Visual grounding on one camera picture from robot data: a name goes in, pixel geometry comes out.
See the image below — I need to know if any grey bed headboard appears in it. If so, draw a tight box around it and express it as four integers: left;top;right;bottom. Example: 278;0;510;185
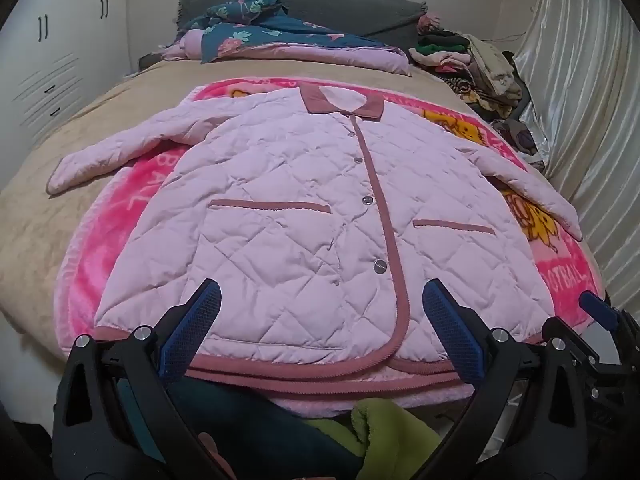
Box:
177;0;430;41

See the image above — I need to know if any green cloth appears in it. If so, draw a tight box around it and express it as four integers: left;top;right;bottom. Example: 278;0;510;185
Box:
305;397;443;480

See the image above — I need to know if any white satin curtain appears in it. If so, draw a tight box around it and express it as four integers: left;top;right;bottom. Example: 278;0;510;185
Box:
512;0;640;321

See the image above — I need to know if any blue floral quilt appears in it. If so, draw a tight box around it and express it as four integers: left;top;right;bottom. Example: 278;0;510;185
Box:
160;0;413;77

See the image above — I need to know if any pile of folded clothes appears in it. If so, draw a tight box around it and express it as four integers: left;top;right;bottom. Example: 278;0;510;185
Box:
409;14;531;121

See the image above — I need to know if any thin wall cable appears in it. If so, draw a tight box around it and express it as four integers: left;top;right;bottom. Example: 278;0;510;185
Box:
480;27;527;45

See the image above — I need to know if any white wardrobe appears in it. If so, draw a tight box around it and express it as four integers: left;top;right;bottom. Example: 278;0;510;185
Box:
0;0;131;151

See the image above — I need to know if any beige bedspread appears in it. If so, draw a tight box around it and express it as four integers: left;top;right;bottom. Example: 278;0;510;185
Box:
0;52;501;408

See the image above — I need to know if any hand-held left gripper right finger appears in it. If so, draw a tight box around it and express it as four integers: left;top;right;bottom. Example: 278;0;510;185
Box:
421;280;593;480

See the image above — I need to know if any pink printed blanket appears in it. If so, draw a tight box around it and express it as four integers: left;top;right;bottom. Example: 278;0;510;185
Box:
52;77;608;411

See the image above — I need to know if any dark teal garment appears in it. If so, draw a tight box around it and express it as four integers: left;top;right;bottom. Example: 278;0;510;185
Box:
117;375;361;480

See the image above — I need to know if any white bag of clothes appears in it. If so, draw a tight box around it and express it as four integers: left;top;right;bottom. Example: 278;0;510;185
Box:
492;119;545;162

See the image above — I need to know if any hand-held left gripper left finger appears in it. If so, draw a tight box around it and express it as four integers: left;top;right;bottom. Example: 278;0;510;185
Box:
52;278;223;480

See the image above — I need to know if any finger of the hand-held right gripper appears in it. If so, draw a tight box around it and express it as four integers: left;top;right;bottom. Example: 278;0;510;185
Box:
542;316;608;361
579;291;632;346

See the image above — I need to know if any pink quilted jacket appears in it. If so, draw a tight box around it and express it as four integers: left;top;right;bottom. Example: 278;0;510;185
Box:
46;85;583;396

